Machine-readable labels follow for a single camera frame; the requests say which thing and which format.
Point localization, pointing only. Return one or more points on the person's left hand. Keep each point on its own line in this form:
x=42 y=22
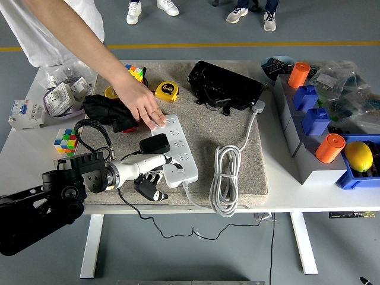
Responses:
x=142 y=104

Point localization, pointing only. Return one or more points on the person's leg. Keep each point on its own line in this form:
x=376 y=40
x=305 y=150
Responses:
x=243 y=3
x=271 y=5

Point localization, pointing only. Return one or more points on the black plug adapter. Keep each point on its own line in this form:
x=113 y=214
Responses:
x=154 y=144

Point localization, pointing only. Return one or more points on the light blue bowl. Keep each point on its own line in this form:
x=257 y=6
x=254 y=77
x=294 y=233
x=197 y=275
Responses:
x=267 y=77

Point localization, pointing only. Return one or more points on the black circuit boards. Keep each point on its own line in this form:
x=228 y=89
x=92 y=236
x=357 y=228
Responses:
x=276 y=66

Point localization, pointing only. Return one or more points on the black table control panel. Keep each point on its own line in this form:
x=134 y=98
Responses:
x=350 y=215

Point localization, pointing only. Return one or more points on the blue block with knob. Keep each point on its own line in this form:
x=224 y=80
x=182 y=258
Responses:
x=305 y=99
x=316 y=123

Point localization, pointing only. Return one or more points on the white power strip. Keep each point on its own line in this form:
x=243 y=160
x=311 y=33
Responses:
x=184 y=139

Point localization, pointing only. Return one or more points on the blue plastic bin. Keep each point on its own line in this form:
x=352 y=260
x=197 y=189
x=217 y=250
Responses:
x=347 y=178

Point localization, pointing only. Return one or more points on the white circuit breaker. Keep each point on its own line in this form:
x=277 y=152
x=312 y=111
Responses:
x=23 y=115

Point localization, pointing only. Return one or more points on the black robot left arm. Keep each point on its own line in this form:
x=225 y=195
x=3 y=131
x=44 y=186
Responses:
x=44 y=207

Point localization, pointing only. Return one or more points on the yellow lemon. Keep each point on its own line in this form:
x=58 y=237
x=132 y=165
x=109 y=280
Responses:
x=357 y=155

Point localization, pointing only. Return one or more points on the black cloth pouch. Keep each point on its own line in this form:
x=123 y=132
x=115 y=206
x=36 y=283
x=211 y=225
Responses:
x=101 y=110

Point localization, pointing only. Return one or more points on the person's white shoe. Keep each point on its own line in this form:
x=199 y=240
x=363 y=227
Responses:
x=167 y=6
x=133 y=13

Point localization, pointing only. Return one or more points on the green plastic piece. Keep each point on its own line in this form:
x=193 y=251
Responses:
x=320 y=103
x=334 y=118

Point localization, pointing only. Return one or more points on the clear bags of electronic parts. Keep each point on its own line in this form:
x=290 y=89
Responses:
x=350 y=89

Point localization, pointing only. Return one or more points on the white table leg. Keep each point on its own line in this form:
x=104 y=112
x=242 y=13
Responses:
x=92 y=246
x=304 y=243

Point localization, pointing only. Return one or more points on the grey box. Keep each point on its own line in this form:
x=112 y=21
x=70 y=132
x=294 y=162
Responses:
x=311 y=175
x=289 y=133
x=282 y=92

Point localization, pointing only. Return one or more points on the yellow tape measure black window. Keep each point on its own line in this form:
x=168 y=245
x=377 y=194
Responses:
x=110 y=92

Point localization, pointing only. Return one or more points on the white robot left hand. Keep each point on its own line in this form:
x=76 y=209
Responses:
x=142 y=164

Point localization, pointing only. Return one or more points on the grey-brown mat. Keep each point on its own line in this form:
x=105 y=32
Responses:
x=202 y=133

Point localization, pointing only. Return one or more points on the yellow tape measure 5m label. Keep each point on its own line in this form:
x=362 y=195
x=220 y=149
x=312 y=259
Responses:
x=166 y=90

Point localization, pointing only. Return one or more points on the person's left forearm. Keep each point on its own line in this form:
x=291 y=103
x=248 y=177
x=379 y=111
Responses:
x=89 y=47

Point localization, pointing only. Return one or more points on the glossy black box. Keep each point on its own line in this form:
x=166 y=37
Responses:
x=225 y=83

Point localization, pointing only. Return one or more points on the clear bags of small parts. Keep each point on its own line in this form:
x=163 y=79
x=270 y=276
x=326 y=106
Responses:
x=65 y=74

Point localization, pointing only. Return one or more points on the person's grey shoe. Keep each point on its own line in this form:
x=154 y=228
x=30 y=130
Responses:
x=269 y=23
x=237 y=15

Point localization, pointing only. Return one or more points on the orange cylinder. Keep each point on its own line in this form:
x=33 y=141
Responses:
x=298 y=75
x=328 y=150

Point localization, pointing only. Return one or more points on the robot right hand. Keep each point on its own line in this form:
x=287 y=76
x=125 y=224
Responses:
x=365 y=281

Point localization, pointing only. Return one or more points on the colourful puzzle cube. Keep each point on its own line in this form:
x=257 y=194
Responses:
x=65 y=141
x=137 y=72

